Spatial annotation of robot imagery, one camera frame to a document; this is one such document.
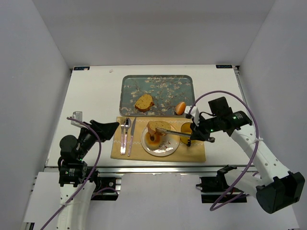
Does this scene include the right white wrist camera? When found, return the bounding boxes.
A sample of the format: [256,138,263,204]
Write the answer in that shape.
[184,106,200,126]

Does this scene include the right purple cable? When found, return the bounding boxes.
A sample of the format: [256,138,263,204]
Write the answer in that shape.
[189,90,260,211]

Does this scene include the blue corner label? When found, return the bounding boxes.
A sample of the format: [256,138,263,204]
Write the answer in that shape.
[73,66,90,71]
[215,64,233,69]

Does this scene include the yellow mug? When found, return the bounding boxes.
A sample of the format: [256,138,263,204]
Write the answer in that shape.
[180,123,192,147]

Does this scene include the orange glazed bagel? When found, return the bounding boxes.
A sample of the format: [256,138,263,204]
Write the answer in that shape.
[144,132,162,149]

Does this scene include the floral blue serving tray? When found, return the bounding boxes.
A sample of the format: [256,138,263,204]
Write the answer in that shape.
[119,75,195,117]

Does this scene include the bread slice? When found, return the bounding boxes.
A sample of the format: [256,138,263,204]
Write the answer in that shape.
[134,94,154,112]
[147,121,171,135]

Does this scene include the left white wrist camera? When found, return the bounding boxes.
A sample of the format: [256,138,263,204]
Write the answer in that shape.
[71,111,83,128]

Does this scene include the yellow cloth placemat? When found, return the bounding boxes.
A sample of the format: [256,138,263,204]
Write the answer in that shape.
[110,117,206,162]

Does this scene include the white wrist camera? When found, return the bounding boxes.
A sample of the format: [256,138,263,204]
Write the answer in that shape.
[184,106,200,126]
[71,111,83,128]

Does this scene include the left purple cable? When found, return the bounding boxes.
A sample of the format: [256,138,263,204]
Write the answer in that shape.
[39,116,119,230]

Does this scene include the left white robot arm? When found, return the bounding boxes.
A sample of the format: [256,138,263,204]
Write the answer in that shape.
[56,120,119,230]

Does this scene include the silver knife pink handle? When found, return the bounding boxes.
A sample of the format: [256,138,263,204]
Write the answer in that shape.
[128,118,137,157]

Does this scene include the silver spoon pink handle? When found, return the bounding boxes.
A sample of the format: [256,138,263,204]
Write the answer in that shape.
[122,117,132,155]

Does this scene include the right blue corner label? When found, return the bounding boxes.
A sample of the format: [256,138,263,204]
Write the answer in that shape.
[215,64,233,69]

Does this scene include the left blue corner label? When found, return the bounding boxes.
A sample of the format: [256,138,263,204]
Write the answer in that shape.
[73,66,90,71]

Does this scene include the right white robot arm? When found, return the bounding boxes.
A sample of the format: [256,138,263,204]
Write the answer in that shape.
[185,97,305,214]

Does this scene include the cream plate with branch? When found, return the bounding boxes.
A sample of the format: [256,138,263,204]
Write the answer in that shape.
[141,125,180,157]

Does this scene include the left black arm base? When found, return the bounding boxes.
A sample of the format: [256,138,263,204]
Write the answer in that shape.
[91,169,121,201]

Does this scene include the small orange bun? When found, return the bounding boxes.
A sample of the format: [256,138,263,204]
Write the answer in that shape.
[175,102,186,115]

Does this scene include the aluminium front rail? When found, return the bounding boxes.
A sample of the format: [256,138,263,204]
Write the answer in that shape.
[43,165,273,174]

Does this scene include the metal serving tongs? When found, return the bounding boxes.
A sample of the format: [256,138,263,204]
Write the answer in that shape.
[155,127,215,143]

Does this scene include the purple cable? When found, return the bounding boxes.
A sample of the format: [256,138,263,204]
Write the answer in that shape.
[189,90,260,211]
[39,116,119,230]

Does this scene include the silver fork pink handle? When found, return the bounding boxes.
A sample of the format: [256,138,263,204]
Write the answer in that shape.
[120,117,126,155]

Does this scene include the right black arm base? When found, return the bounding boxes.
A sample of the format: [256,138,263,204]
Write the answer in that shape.
[196,176,247,204]

